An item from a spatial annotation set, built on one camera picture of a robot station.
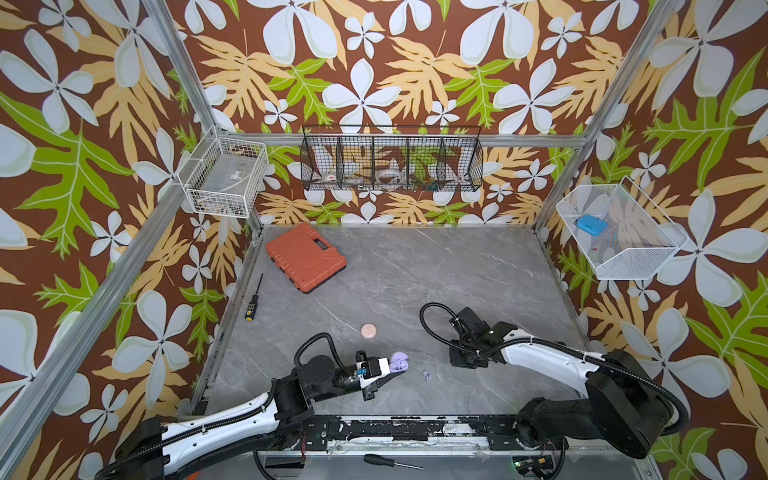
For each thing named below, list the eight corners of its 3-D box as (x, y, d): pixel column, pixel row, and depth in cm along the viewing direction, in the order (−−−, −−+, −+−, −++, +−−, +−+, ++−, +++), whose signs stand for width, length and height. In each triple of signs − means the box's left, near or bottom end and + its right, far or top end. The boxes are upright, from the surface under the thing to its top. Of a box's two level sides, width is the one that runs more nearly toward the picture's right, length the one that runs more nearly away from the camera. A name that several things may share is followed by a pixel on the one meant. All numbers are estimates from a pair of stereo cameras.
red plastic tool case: (266, 255, 113) (261, 246, 109) (307, 230, 122) (304, 220, 118) (306, 297, 101) (303, 288, 97) (349, 265, 110) (347, 257, 106)
